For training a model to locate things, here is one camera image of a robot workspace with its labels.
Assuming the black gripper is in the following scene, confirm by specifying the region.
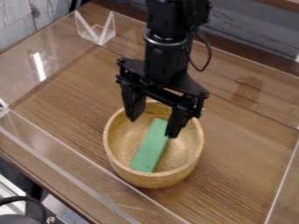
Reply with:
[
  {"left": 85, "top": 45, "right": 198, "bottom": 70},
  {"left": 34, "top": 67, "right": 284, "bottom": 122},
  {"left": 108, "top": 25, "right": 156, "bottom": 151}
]
[{"left": 116, "top": 31, "right": 210, "bottom": 138}]

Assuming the green rectangular block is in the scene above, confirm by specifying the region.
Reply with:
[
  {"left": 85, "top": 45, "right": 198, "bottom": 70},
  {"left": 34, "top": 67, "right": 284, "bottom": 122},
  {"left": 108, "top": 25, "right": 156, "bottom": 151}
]
[{"left": 129, "top": 118, "right": 168, "bottom": 172}]

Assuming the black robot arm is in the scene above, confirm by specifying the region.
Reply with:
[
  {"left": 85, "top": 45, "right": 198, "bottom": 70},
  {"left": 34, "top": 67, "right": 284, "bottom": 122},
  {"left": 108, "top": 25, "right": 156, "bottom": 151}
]
[{"left": 116, "top": 0, "right": 210, "bottom": 138}]

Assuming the brown wooden bowl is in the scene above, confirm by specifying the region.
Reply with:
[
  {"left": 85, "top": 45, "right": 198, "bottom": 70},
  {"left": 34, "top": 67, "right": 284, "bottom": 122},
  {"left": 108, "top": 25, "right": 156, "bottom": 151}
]
[{"left": 102, "top": 100, "right": 204, "bottom": 189}]

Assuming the clear acrylic enclosure wall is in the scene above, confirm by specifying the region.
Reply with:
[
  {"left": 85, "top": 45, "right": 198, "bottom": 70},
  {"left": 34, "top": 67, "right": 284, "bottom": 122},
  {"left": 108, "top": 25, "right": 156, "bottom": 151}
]
[{"left": 0, "top": 16, "right": 299, "bottom": 224}]

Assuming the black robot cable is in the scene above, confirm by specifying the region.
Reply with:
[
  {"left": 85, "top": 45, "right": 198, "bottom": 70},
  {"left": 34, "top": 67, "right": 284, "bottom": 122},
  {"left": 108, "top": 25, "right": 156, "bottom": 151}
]
[{"left": 185, "top": 27, "right": 213, "bottom": 73}]

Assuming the clear acrylic corner bracket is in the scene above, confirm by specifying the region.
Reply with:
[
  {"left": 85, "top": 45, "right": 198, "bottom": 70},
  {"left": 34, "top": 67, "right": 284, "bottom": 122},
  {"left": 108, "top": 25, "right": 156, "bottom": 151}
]
[{"left": 73, "top": 11, "right": 116, "bottom": 46}]

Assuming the black cable lower left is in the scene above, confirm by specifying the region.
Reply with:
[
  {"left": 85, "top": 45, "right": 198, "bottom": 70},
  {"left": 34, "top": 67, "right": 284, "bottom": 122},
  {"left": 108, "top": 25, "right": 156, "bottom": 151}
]
[{"left": 0, "top": 196, "right": 48, "bottom": 224}]

